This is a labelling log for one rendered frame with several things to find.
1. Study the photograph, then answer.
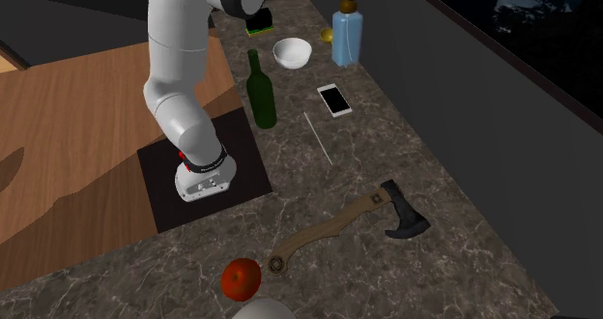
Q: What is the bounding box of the white rounded object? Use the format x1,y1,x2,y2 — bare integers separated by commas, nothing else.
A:
230,298,298,319

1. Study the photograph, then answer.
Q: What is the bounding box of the black and green sponge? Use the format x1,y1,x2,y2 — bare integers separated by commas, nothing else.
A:
244,7,275,38

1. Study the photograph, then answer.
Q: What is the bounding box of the axe with wooden handle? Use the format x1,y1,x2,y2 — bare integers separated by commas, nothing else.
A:
264,179,432,276

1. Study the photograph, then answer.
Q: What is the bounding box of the red apple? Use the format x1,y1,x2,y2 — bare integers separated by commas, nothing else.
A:
220,257,263,304

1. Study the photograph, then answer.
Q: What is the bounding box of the white bowl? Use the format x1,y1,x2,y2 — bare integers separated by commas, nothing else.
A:
273,37,313,71

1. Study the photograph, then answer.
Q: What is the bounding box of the dark robot stand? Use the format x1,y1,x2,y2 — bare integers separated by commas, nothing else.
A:
136,105,273,235

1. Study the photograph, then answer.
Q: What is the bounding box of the dark window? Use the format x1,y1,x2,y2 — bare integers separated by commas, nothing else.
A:
399,0,603,136

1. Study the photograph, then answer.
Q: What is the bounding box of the thin white stick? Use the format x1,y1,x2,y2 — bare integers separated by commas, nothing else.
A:
302,110,334,166

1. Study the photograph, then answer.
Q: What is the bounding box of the white smartphone black screen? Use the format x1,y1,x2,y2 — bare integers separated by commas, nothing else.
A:
316,82,354,119

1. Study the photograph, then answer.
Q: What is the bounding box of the light blue bottle brown cap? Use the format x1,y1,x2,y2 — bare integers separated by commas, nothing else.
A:
330,0,364,69

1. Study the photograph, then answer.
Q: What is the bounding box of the dark green glass bottle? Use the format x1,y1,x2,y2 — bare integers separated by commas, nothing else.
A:
245,48,278,131

